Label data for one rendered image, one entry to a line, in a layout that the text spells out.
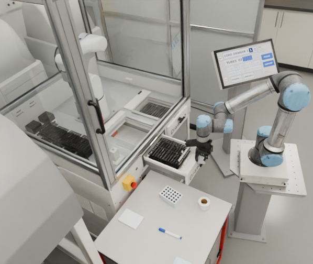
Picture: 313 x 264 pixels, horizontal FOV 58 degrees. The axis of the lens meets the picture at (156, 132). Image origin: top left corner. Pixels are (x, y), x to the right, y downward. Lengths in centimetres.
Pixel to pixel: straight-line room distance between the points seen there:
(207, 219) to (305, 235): 118
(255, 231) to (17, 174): 202
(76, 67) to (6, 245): 66
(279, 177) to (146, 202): 82
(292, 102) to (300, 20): 295
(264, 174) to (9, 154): 144
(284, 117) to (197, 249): 82
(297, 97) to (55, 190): 110
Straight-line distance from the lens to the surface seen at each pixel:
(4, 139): 91
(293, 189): 195
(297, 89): 144
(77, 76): 119
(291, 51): 452
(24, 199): 90
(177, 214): 173
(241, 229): 252
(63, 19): 111
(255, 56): 249
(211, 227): 169
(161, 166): 180
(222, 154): 305
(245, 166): 189
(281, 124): 158
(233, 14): 309
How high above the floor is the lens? 223
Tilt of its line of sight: 41 degrees down
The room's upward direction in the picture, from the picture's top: 6 degrees counter-clockwise
